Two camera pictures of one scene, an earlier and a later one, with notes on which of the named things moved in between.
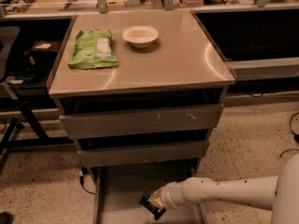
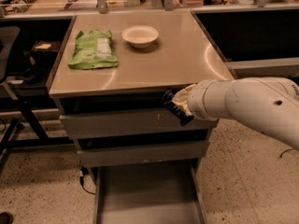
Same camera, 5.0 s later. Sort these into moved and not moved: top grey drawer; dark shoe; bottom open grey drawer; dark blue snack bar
Moved: dark blue snack bar
Not moved: dark shoe; top grey drawer; bottom open grey drawer
